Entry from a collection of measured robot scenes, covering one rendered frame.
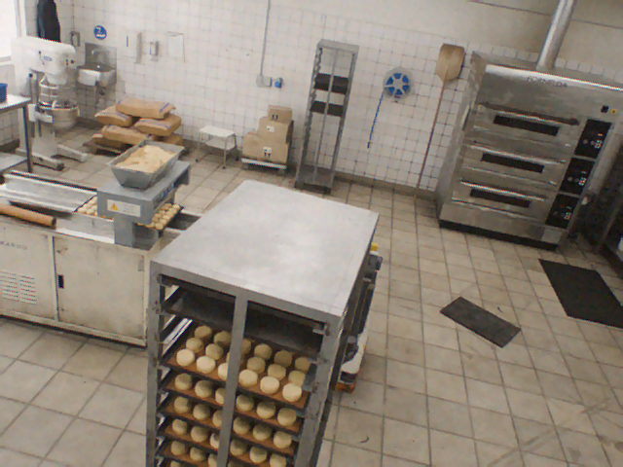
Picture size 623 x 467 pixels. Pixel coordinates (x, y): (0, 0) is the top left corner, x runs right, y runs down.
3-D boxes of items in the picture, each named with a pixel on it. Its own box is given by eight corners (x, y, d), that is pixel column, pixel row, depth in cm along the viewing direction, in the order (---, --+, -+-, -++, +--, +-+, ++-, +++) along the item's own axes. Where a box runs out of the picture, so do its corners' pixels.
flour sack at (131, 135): (98, 139, 643) (97, 125, 635) (112, 130, 681) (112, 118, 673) (153, 149, 642) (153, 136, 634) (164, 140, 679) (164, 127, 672)
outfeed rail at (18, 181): (5, 183, 360) (4, 174, 357) (7, 182, 363) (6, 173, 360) (278, 239, 351) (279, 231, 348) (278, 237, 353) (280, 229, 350)
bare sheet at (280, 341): (249, 222, 182) (250, 218, 181) (357, 251, 175) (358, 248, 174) (164, 312, 129) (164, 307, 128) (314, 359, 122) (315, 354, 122)
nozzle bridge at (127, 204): (97, 240, 311) (95, 190, 296) (145, 197, 376) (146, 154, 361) (148, 251, 310) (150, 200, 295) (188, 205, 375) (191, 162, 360)
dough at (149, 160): (108, 175, 302) (108, 165, 299) (145, 150, 350) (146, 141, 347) (151, 184, 301) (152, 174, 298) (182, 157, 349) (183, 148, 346)
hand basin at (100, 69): (139, 111, 732) (141, 31, 684) (127, 116, 698) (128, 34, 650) (76, 97, 740) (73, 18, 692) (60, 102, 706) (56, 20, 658)
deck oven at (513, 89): (434, 234, 602) (488, 61, 513) (429, 198, 709) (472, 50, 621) (567, 264, 589) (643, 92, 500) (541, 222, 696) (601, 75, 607)
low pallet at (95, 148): (83, 152, 658) (82, 144, 653) (111, 135, 730) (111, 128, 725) (171, 169, 652) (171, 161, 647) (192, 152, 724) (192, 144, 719)
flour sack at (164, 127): (166, 139, 638) (166, 126, 631) (133, 133, 638) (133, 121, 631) (183, 125, 703) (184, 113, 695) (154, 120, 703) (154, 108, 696)
